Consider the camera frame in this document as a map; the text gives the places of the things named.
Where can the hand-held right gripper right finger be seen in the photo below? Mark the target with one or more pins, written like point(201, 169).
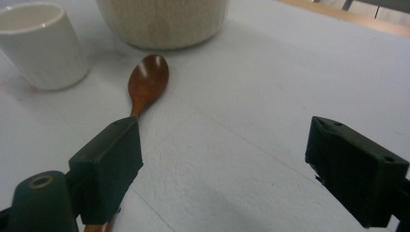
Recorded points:
point(354, 174)

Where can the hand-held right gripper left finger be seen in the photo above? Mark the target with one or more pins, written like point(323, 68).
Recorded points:
point(106, 167)

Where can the brown wooden spoon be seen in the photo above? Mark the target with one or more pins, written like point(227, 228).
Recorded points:
point(147, 82)

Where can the white cup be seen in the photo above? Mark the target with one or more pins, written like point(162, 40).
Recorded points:
point(45, 51)

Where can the cream ribbed pot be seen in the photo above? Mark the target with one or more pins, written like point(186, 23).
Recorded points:
point(164, 22)

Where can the dark metal stand leg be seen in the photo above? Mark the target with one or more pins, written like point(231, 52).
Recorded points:
point(348, 4)

